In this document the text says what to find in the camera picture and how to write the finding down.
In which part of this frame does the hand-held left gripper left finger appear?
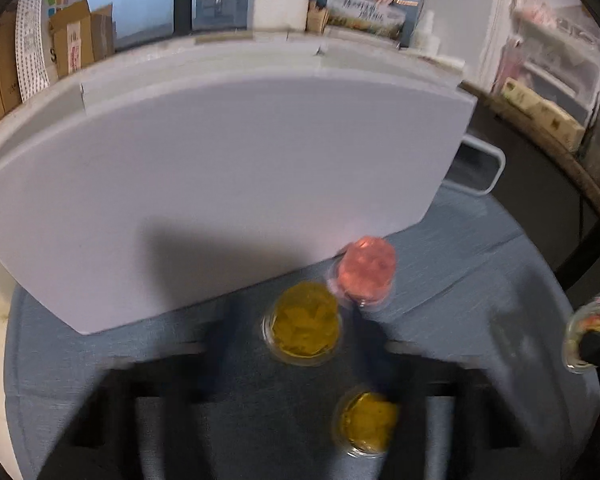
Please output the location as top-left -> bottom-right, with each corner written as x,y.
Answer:
35,310 -> 261,480

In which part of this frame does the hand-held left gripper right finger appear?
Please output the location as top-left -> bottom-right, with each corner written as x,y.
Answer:
362,317 -> 536,480

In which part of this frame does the mixed fruit jelly cup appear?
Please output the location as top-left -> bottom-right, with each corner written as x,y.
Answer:
562,302 -> 600,375

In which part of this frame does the yellow jelly cup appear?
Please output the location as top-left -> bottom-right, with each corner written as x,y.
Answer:
261,281 -> 343,367
331,387 -> 401,458

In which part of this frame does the red jelly cup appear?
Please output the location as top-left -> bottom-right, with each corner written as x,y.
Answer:
327,236 -> 398,310

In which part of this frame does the white foam board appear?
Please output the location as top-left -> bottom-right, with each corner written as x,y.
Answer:
0,35 -> 478,336

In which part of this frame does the brown stone counter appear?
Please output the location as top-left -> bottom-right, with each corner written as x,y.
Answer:
460,80 -> 600,241

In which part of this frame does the cream tissue multipack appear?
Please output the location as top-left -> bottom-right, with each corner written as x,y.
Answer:
500,77 -> 586,153

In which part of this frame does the clear plastic storage rack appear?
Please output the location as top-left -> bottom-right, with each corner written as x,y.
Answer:
490,0 -> 600,126

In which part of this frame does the printed landscape carton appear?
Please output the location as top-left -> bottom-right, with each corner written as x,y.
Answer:
325,0 -> 407,41

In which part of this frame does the small cardboard box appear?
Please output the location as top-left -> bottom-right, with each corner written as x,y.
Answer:
47,0 -> 116,81

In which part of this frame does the white foam box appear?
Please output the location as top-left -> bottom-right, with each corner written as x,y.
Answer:
252,0 -> 311,32

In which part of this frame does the large cardboard box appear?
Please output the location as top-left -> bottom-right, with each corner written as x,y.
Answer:
0,10 -> 23,136

